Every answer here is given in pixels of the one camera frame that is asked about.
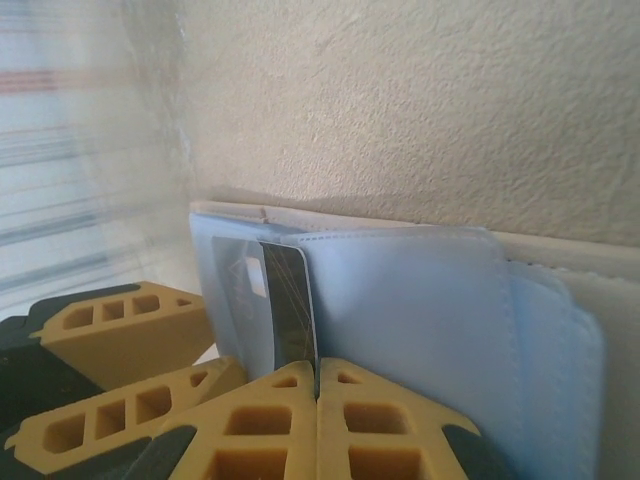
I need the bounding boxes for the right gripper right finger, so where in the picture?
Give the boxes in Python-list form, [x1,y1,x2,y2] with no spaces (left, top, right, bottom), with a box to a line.
[318,356,517,480]

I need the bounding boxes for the beige card holder wallet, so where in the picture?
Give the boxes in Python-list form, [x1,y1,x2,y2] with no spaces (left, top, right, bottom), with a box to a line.
[189,198,640,480]

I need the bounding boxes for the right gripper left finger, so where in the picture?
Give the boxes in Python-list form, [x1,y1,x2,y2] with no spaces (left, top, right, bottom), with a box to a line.
[127,359,319,480]

